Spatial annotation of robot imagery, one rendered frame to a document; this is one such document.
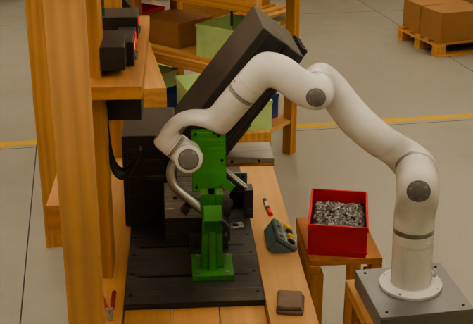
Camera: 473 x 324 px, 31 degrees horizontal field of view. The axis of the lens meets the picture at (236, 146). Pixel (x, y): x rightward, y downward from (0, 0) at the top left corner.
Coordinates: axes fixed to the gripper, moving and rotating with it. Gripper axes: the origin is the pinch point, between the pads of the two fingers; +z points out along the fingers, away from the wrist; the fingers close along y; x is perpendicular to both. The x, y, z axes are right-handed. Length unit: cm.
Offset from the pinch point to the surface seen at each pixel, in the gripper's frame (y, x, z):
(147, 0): 102, -49, 850
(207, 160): -8.3, -1.7, 2.7
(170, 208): -10.8, 18.6, 4.9
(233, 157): -15.2, -8.1, 16.0
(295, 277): -51, 4, -21
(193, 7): 49, -74, 680
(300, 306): -52, 7, -42
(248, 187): -27.4, -4.1, 20.2
